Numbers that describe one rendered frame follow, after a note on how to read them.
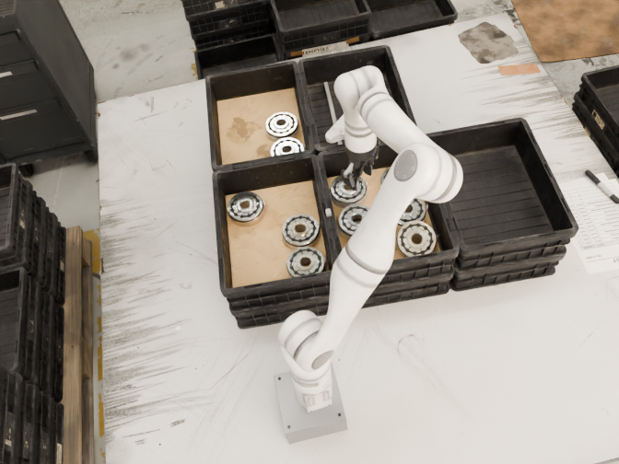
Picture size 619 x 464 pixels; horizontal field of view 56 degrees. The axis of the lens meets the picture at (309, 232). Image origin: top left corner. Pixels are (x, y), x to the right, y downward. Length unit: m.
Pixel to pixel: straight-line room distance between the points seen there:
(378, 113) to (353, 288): 0.34
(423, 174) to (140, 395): 1.01
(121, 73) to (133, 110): 1.35
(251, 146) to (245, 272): 0.45
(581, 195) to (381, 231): 1.02
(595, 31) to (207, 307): 2.69
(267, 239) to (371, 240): 0.64
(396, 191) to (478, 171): 0.78
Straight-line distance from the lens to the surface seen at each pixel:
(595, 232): 1.89
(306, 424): 1.45
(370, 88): 1.25
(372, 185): 1.72
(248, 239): 1.65
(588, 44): 3.59
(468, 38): 2.38
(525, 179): 1.78
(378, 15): 3.03
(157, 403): 1.65
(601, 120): 2.76
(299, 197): 1.70
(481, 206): 1.70
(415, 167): 0.99
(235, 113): 1.97
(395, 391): 1.57
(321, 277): 1.44
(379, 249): 1.04
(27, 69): 2.77
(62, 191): 3.15
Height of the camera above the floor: 2.19
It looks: 56 degrees down
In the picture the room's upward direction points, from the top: 9 degrees counter-clockwise
